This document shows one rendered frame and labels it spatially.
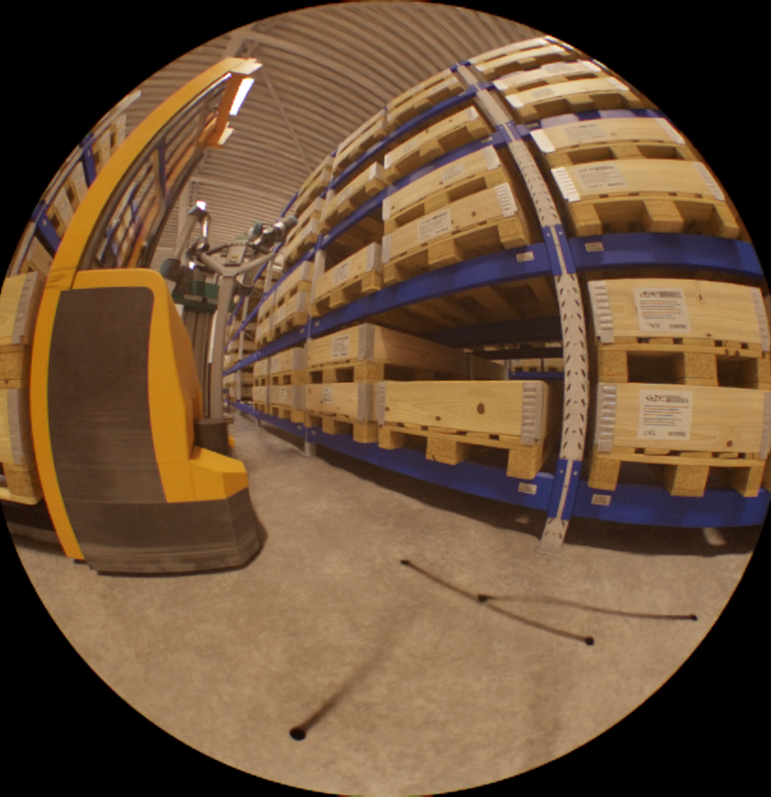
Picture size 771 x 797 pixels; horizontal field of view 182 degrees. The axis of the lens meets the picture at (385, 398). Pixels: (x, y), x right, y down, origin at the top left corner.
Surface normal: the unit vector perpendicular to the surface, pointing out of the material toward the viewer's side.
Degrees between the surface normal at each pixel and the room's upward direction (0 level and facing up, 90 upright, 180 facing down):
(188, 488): 90
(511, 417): 90
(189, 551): 90
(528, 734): 0
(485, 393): 90
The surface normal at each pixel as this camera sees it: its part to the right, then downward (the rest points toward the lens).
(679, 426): -0.73, 0.00
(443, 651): 0.02, -1.00
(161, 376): 0.63, 0.04
